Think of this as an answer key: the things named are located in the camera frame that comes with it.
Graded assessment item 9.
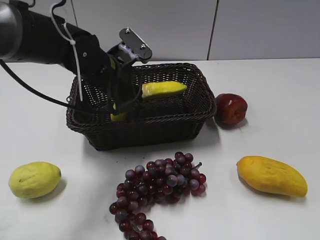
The white cable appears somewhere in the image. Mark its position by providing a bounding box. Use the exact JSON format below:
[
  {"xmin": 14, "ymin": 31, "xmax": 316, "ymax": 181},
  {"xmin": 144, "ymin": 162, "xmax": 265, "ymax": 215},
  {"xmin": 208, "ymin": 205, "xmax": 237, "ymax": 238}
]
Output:
[{"xmin": 50, "ymin": 0, "xmax": 84, "ymax": 102}]

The black wicker basket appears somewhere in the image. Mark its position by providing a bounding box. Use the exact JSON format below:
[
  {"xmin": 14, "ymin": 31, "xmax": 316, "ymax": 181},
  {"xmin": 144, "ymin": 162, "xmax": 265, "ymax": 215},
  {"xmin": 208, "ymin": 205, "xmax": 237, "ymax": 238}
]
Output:
[{"xmin": 66, "ymin": 63, "xmax": 217, "ymax": 151}]

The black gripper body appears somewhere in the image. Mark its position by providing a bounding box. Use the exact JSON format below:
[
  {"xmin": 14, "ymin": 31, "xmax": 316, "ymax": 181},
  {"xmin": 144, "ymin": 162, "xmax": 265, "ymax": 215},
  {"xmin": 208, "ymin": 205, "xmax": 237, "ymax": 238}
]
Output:
[{"xmin": 75, "ymin": 34, "xmax": 129, "ymax": 98}]

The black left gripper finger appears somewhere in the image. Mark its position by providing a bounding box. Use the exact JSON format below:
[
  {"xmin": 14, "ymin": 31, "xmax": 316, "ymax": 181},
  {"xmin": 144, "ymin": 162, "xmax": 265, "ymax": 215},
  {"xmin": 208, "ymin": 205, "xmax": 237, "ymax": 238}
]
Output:
[{"xmin": 115, "ymin": 82, "xmax": 142, "ymax": 114}]

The dark red apple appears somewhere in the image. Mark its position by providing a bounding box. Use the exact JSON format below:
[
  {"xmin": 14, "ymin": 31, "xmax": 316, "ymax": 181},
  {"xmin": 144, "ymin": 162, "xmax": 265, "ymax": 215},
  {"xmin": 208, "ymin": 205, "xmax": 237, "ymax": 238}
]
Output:
[{"xmin": 214, "ymin": 93, "xmax": 248, "ymax": 126}]

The yellow banana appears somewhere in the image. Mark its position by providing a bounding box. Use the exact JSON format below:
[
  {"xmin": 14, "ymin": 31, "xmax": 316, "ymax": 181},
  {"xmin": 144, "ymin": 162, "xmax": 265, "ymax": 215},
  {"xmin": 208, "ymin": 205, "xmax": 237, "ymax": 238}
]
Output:
[{"xmin": 110, "ymin": 81, "xmax": 188, "ymax": 123}]

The red grape bunch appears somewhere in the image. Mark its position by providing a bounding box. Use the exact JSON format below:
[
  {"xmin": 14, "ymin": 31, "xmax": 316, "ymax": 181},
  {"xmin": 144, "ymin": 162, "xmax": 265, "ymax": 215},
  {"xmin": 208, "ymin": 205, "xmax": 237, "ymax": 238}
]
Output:
[{"xmin": 109, "ymin": 151, "xmax": 207, "ymax": 240}]

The yellow lemon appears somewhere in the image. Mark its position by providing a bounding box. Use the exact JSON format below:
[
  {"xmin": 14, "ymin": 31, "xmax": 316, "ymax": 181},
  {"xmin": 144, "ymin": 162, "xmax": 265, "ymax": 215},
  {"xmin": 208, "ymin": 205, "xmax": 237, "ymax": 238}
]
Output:
[{"xmin": 8, "ymin": 161, "xmax": 62, "ymax": 199}]

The yellow mango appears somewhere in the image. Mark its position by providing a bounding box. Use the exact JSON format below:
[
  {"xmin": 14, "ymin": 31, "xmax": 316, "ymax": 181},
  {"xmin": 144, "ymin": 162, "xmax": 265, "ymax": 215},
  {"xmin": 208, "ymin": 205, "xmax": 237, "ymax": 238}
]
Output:
[{"xmin": 236, "ymin": 156, "xmax": 308, "ymax": 198}]

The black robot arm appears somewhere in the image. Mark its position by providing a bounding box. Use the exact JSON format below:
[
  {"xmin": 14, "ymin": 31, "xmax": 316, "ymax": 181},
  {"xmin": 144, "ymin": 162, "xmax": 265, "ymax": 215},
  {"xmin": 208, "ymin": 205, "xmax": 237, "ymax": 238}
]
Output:
[{"xmin": 0, "ymin": 0, "xmax": 152, "ymax": 115}]

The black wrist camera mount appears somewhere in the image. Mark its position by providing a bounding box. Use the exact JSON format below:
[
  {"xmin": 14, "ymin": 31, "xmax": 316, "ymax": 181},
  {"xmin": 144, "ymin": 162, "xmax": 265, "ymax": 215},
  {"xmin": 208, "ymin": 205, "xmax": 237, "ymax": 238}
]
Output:
[{"xmin": 107, "ymin": 27, "xmax": 153, "ymax": 65}]

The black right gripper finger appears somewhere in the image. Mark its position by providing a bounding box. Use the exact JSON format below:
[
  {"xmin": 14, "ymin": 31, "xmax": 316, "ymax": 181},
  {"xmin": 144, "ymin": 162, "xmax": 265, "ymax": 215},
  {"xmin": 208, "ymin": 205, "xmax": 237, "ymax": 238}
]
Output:
[{"xmin": 107, "ymin": 86, "xmax": 119, "ymax": 116}]

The black cable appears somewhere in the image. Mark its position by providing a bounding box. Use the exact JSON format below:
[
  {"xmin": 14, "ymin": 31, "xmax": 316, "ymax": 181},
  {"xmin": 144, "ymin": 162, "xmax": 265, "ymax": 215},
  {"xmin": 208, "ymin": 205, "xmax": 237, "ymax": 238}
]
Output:
[{"xmin": 0, "ymin": 58, "xmax": 76, "ymax": 109}]

